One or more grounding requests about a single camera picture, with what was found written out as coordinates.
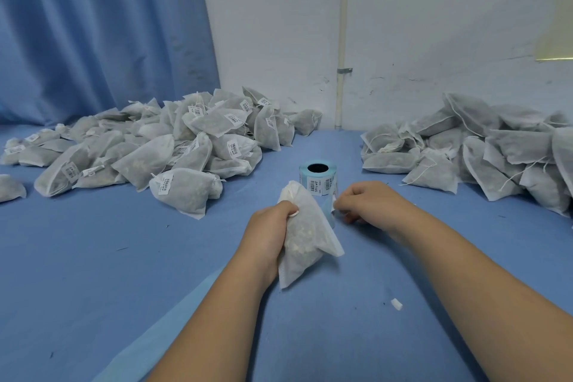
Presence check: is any white wall pipe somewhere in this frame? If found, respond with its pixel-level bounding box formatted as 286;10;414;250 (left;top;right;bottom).
333;0;352;130

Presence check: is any blue curtain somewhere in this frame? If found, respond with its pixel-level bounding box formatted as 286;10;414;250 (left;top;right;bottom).
0;0;222;127

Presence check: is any white sachet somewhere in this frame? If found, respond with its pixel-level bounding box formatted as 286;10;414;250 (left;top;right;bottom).
275;180;346;289

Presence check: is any person's left hand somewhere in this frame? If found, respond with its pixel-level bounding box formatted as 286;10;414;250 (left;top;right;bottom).
233;201;301;291

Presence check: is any person's left forearm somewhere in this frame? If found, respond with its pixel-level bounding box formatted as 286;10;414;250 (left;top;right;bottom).
146;261;277;382

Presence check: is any blue label roll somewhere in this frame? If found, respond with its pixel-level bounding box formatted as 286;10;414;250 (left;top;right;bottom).
92;161;340;382

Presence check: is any pile of unlabelled herb bags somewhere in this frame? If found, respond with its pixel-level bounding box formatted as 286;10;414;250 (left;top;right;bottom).
360;93;573;216

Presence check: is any pile of labelled herb bags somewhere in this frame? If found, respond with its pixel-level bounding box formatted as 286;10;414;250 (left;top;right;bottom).
0;85;324;220

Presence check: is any lone white pouch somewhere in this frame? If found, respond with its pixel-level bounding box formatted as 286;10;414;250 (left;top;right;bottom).
0;174;28;204

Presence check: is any person's right forearm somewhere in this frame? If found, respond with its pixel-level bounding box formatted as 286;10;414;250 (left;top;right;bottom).
392;211;573;382

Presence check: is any person's right hand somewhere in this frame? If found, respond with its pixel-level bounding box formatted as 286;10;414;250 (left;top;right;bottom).
332;181;424;242

